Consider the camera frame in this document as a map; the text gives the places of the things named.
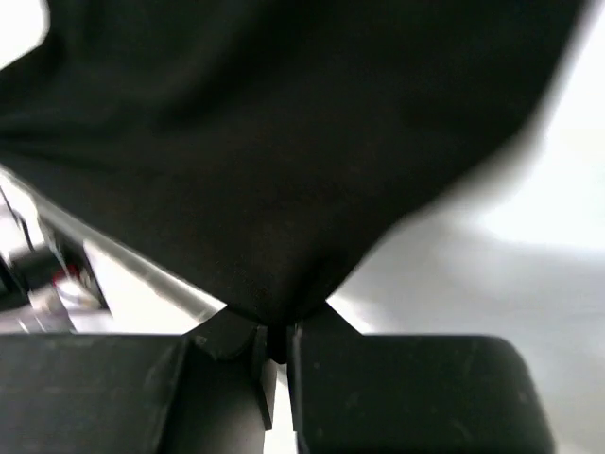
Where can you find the black skirt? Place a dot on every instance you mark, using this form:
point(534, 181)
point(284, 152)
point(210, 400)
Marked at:
point(259, 149)

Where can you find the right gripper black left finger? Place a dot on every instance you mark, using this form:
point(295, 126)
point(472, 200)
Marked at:
point(209, 390)

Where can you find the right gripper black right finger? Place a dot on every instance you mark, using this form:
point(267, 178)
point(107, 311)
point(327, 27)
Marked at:
point(421, 393)

